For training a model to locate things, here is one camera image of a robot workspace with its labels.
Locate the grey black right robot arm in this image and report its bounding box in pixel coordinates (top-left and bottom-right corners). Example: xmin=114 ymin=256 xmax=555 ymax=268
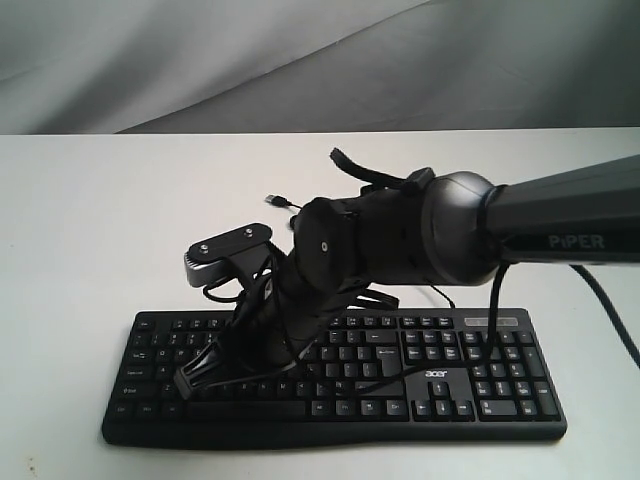
xmin=174 ymin=150 xmax=639 ymax=399

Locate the black acer keyboard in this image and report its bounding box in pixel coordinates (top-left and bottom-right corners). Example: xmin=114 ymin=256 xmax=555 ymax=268
xmin=101 ymin=308 xmax=567 ymax=450

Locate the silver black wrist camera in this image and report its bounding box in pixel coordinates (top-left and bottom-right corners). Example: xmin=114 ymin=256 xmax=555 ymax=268
xmin=184 ymin=223 xmax=273 ymax=289

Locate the grey backdrop cloth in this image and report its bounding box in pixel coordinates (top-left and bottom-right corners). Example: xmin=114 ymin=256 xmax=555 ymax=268
xmin=1 ymin=1 xmax=639 ymax=135

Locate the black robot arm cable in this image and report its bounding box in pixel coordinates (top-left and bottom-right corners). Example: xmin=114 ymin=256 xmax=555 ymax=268
xmin=199 ymin=249 xmax=640 ymax=401

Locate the black usb cable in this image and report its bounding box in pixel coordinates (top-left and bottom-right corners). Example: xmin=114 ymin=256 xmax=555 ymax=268
xmin=263 ymin=192 xmax=301 ymax=221

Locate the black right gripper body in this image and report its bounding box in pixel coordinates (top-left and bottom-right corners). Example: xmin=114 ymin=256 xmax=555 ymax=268
xmin=220 ymin=251 xmax=345 ymax=375

